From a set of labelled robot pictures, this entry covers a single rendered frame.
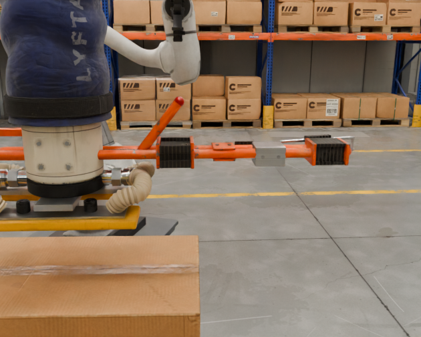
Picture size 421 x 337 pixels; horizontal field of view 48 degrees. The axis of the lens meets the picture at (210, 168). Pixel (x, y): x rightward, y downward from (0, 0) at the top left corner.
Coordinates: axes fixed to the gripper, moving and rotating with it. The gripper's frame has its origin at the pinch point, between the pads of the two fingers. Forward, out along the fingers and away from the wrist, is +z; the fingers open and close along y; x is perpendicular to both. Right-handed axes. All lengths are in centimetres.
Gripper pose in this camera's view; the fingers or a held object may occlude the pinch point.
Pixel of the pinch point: (177, 1)
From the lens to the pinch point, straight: 128.2
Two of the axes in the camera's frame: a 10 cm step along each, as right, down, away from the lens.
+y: 0.0, 9.6, 2.6
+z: 0.6, 2.6, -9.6
